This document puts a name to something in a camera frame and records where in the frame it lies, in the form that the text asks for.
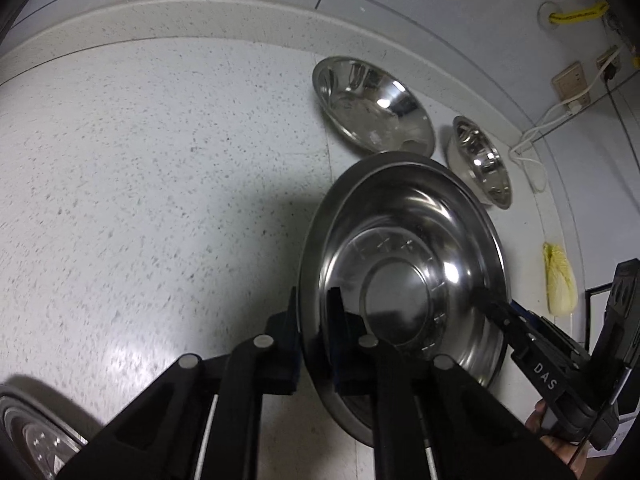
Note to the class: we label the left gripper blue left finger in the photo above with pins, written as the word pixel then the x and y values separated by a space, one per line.
pixel 284 356

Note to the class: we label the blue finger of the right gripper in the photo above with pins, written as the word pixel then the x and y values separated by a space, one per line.
pixel 496 310
pixel 527 316

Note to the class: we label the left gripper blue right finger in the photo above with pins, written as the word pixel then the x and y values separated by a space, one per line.
pixel 353 354

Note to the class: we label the large steel bowl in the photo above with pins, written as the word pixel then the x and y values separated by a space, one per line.
pixel 405 241

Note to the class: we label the small steel bowl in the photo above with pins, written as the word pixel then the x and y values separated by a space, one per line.
pixel 474 159

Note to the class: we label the medium steel bowl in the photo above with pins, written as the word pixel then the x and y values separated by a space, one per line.
pixel 372 108

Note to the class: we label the large steel plate with sticker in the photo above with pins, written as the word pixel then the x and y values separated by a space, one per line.
pixel 35 441

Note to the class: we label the right hand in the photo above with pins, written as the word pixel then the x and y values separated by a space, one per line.
pixel 574 457

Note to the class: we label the yellow napa cabbage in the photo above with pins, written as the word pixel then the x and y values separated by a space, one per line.
pixel 562 294

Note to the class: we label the white built-in oven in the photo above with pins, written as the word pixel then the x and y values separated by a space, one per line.
pixel 596 299

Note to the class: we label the beige lower wall socket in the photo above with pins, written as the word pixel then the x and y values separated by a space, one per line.
pixel 569 82

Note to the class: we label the beige wall socket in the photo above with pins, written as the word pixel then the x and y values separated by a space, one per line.
pixel 569 82
pixel 608 64

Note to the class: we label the beige upper wall socket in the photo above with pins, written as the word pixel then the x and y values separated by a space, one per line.
pixel 608 64

